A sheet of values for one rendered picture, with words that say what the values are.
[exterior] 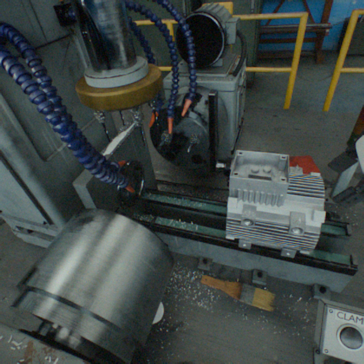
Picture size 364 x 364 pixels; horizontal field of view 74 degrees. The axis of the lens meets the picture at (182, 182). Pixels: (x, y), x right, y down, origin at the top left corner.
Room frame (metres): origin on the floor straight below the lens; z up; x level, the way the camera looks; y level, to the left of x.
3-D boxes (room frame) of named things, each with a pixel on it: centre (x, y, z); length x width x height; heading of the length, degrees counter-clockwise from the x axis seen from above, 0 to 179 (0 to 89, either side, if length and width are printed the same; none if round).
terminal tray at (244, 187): (0.41, -0.18, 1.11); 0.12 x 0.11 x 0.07; 67
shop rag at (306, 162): (0.77, -0.50, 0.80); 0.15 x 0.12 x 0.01; 83
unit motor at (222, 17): (1.09, -0.22, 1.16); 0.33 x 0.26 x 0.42; 156
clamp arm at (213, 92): (0.59, -0.11, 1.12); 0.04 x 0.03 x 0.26; 66
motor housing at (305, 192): (0.39, -0.21, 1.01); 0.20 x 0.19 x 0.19; 67
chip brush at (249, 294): (0.29, -0.11, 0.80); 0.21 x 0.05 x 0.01; 63
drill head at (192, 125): (0.82, -0.07, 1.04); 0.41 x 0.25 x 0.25; 156
